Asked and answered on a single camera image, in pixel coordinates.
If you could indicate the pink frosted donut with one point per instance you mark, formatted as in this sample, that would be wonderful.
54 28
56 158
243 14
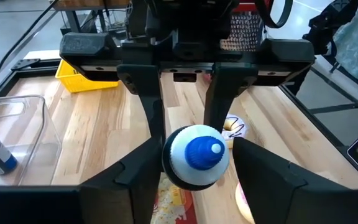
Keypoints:
242 202

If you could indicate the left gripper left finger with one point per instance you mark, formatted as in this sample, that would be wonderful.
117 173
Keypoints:
129 199

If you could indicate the yellow plastic basket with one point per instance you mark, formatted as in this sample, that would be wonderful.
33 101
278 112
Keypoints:
73 82

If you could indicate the black bulky equipment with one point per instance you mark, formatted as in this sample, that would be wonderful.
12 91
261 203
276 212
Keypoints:
325 25

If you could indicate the red metal mesh basket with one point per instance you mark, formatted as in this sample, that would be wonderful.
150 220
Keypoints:
244 31

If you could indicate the red snack packet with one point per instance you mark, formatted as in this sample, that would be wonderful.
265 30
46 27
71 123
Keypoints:
172 205

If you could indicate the clear plastic bin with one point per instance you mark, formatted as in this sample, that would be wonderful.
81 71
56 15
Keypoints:
42 140

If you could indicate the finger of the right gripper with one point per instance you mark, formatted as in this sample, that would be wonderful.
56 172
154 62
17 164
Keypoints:
148 87
228 90

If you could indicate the grey metal stand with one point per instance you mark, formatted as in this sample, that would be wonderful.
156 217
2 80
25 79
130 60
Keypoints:
337 108

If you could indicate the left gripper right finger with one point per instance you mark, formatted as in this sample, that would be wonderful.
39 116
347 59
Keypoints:
278 196

